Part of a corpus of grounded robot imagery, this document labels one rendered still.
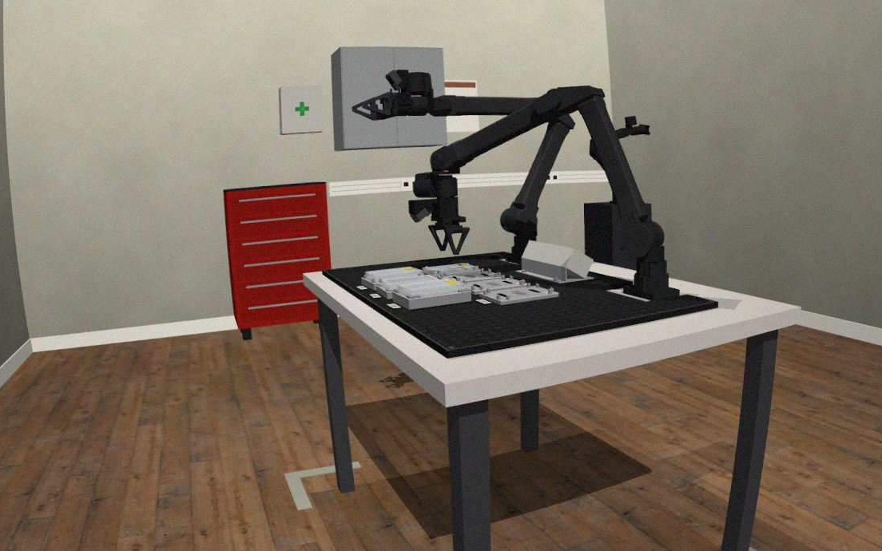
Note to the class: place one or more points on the white operator panel with coloured keys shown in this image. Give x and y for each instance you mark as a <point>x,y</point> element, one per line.
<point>555,263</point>

